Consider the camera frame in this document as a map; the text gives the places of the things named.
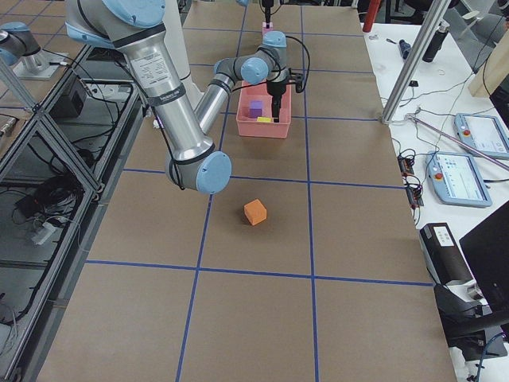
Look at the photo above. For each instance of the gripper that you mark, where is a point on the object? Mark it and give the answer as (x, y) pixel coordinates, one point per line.
(275, 88)
(268, 8)

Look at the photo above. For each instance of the purple foam block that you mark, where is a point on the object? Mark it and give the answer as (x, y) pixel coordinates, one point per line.
(255, 109)

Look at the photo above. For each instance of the pink foam block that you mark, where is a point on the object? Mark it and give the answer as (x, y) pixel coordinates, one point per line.
(267, 27)

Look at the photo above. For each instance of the yellow foam block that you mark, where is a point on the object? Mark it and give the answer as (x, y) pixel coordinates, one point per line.
(262, 119)

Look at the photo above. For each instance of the orange foam block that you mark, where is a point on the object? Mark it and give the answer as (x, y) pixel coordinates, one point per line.
(255, 212)

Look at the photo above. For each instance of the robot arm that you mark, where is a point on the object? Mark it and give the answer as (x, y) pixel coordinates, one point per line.
(244, 3)
(137, 30)

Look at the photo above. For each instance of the pink plastic bin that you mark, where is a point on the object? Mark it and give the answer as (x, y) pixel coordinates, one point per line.
(249, 127)

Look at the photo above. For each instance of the red fire extinguisher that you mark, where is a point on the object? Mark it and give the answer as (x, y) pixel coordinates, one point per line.
(371, 14)

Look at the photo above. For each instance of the metal rod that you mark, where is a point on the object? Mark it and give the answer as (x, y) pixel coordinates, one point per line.
(465, 146)

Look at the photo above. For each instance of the blue black tool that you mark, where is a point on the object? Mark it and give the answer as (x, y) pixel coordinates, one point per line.
(404, 49)

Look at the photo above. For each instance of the small circuit board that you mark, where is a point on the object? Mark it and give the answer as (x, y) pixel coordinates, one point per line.
(412, 184)

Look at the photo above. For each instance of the black water bottle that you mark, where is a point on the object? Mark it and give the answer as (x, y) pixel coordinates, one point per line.
(436, 43)

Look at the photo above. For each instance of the near teach pendant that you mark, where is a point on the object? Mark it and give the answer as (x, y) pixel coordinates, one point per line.
(456, 180)

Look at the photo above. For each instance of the teach pendant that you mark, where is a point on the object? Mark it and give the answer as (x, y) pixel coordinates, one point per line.
(484, 133)
(456, 180)

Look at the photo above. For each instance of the black power box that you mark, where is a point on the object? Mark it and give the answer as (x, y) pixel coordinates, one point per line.
(71, 101)

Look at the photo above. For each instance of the far teach pendant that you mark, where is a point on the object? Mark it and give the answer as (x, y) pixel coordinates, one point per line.
(484, 133)

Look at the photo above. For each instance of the black label printer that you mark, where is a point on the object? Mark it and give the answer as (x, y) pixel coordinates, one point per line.
(442, 255)

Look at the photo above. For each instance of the black monitor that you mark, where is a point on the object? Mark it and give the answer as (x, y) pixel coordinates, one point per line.
(485, 249)

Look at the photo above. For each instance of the white camera pole base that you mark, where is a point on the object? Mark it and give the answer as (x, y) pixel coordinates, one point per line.
(174, 42)

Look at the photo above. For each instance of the aluminium frame post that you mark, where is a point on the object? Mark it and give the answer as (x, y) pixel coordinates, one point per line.
(424, 37)

